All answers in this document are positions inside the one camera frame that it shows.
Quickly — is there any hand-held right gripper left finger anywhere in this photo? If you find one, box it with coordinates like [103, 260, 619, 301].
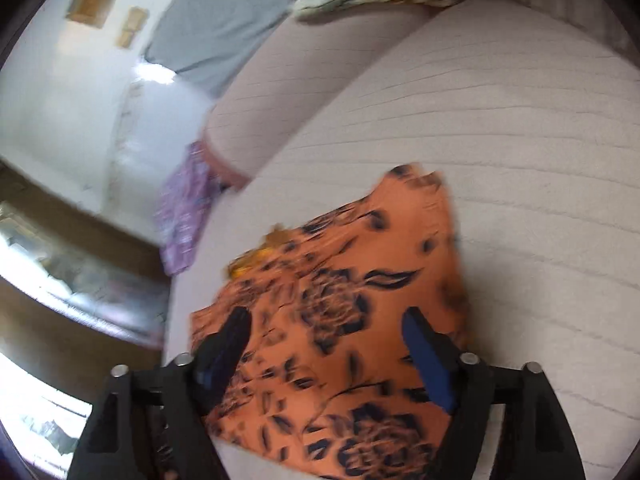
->
[67, 306, 252, 480]

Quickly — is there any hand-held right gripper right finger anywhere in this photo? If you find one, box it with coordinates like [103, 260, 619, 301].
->
[401, 306, 586, 480]

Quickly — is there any orange black floral shirt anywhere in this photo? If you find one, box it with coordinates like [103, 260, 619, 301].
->
[190, 162, 473, 480]

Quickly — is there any purple floral cloth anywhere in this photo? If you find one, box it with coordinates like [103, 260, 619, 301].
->
[155, 142, 227, 277]

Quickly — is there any wooden door with glass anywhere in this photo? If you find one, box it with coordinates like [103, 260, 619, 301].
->
[0, 160, 172, 361]

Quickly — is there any grey pillow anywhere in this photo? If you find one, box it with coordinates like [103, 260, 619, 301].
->
[145, 0, 302, 99]

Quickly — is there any small tan wall hanging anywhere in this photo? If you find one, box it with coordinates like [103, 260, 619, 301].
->
[116, 7, 149, 49]

